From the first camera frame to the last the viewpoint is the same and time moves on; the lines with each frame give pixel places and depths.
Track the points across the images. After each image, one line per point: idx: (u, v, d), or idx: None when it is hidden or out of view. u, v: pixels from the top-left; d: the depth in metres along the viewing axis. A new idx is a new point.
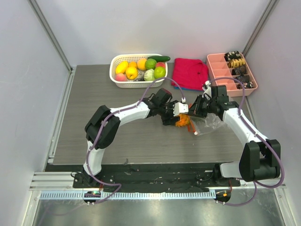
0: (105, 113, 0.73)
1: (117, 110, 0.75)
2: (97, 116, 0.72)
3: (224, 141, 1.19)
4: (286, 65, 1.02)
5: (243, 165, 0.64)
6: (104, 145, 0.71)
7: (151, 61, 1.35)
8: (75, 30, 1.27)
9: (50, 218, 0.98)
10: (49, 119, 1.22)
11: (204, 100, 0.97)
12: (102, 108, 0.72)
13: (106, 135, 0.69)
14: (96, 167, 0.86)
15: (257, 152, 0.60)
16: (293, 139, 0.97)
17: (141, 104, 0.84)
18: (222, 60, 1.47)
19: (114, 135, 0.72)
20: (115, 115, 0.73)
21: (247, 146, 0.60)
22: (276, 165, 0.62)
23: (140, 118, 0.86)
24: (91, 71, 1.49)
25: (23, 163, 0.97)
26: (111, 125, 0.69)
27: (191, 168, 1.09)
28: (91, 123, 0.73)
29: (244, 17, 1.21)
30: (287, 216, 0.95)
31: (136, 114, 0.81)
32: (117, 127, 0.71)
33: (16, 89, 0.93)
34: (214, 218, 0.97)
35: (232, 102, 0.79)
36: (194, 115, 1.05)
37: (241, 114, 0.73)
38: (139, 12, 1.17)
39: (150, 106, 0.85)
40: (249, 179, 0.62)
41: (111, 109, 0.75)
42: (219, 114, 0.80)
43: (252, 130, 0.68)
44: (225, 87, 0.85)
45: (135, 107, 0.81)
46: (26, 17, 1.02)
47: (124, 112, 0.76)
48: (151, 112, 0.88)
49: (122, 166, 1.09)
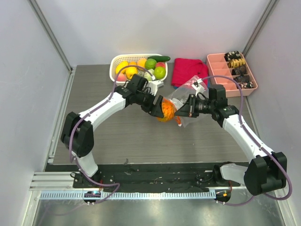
0: (75, 119, 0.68)
1: (87, 113, 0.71)
2: (67, 126, 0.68)
3: (222, 141, 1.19)
4: (286, 65, 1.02)
5: (249, 180, 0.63)
6: (84, 152, 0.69)
7: (151, 61, 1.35)
8: (75, 30, 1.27)
9: (50, 218, 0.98)
10: (49, 120, 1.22)
11: (200, 100, 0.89)
12: (70, 116, 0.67)
13: (82, 143, 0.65)
14: (91, 168, 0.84)
15: (264, 169, 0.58)
16: (293, 139, 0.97)
17: (114, 94, 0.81)
18: (222, 60, 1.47)
19: (91, 139, 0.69)
20: (86, 118, 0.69)
21: (254, 163, 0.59)
22: (283, 178, 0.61)
23: (119, 109, 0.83)
24: (91, 71, 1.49)
25: (23, 163, 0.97)
26: (83, 132, 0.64)
27: (191, 168, 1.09)
28: (65, 133, 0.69)
29: (244, 17, 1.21)
30: (287, 216, 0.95)
31: (111, 109, 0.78)
32: (91, 131, 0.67)
33: (16, 89, 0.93)
34: (214, 218, 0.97)
35: (231, 108, 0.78)
36: (189, 117, 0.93)
37: (243, 124, 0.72)
38: (140, 12, 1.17)
39: (124, 93, 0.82)
40: (256, 193, 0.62)
41: (80, 114, 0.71)
42: (219, 120, 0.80)
43: (257, 143, 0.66)
44: (225, 89, 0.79)
45: (107, 101, 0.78)
46: (26, 16, 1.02)
47: (96, 113, 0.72)
48: (129, 100, 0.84)
49: (123, 167, 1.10)
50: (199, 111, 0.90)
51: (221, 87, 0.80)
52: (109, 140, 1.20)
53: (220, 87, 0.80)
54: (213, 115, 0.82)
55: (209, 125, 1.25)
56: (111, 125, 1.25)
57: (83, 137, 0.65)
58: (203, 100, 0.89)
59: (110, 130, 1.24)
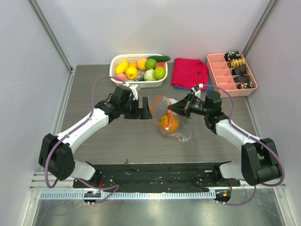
0: (53, 141, 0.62)
1: (66, 134, 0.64)
2: (45, 149, 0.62)
3: (223, 141, 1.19)
4: (286, 65, 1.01)
5: (245, 170, 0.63)
6: (65, 175, 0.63)
7: (151, 61, 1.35)
8: (75, 30, 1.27)
9: (50, 218, 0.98)
10: (49, 120, 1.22)
11: (197, 101, 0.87)
12: (47, 138, 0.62)
13: (60, 168, 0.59)
14: (88, 172, 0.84)
15: (254, 152, 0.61)
16: (293, 139, 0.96)
17: (96, 111, 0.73)
18: (222, 60, 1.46)
19: (71, 162, 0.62)
20: (64, 141, 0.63)
21: (244, 148, 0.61)
22: (276, 163, 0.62)
23: (102, 126, 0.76)
24: (91, 71, 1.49)
25: (23, 163, 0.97)
26: (60, 155, 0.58)
27: (191, 168, 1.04)
28: (43, 157, 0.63)
29: (244, 17, 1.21)
30: (287, 216, 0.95)
31: (92, 127, 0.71)
32: (70, 153, 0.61)
33: (16, 89, 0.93)
34: (214, 218, 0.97)
35: (222, 116, 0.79)
36: (180, 113, 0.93)
37: (232, 123, 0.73)
38: (140, 12, 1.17)
39: (107, 109, 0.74)
40: (254, 181, 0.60)
41: (59, 136, 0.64)
42: (211, 129, 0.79)
43: (245, 133, 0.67)
44: (221, 100, 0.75)
45: (88, 119, 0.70)
46: (26, 16, 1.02)
47: (75, 134, 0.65)
48: (113, 116, 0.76)
49: (122, 167, 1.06)
50: (194, 110, 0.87)
51: (218, 96, 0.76)
52: (109, 140, 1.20)
53: (217, 97, 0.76)
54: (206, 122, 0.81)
55: None
56: (111, 126, 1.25)
57: (62, 162, 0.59)
58: (200, 101, 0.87)
59: (109, 130, 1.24)
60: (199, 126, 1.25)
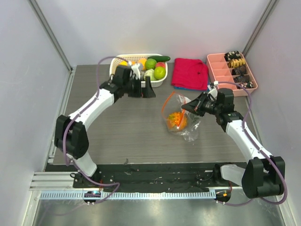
0: (66, 122, 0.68)
1: (77, 114, 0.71)
2: (59, 130, 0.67)
3: (224, 141, 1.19)
4: (286, 64, 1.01)
5: (246, 181, 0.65)
6: (80, 152, 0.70)
7: (151, 61, 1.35)
8: (75, 30, 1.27)
9: (50, 218, 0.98)
10: (49, 120, 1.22)
11: (208, 100, 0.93)
12: (60, 119, 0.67)
13: (77, 145, 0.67)
14: (90, 168, 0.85)
15: (261, 170, 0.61)
16: (293, 138, 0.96)
17: (101, 91, 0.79)
18: (222, 60, 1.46)
19: (84, 140, 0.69)
20: (76, 119, 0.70)
21: (250, 163, 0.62)
22: (280, 183, 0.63)
23: (109, 106, 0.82)
24: (91, 71, 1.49)
25: (23, 163, 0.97)
26: (76, 133, 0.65)
27: (191, 168, 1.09)
28: (58, 138, 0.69)
29: (244, 17, 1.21)
30: (287, 216, 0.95)
31: (100, 105, 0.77)
32: (83, 131, 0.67)
33: (16, 89, 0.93)
34: (214, 218, 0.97)
35: (235, 114, 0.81)
36: (193, 111, 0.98)
37: (245, 128, 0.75)
38: (139, 11, 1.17)
39: (112, 88, 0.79)
40: (252, 195, 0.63)
41: (70, 116, 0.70)
42: (223, 125, 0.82)
43: (257, 146, 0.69)
44: (233, 95, 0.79)
45: (96, 99, 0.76)
46: (25, 15, 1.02)
47: (86, 113, 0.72)
48: (117, 94, 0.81)
49: (122, 167, 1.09)
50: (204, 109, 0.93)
51: (231, 92, 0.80)
52: (109, 140, 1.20)
53: (229, 92, 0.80)
54: (217, 119, 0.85)
55: (209, 125, 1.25)
56: (111, 125, 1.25)
57: (77, 139, 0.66)
58: (212, 101, 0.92)
59: (109, 130, 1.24)
60: (199, 126, 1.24)
